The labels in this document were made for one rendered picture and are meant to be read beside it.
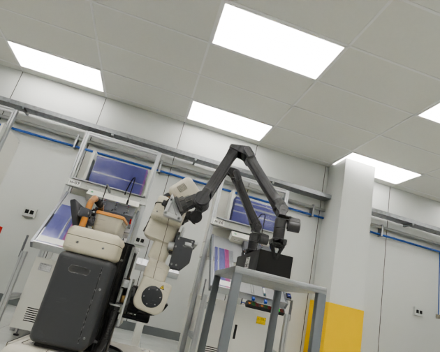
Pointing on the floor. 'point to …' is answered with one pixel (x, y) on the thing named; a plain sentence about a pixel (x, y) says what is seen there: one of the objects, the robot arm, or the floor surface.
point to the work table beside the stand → (239, 274)
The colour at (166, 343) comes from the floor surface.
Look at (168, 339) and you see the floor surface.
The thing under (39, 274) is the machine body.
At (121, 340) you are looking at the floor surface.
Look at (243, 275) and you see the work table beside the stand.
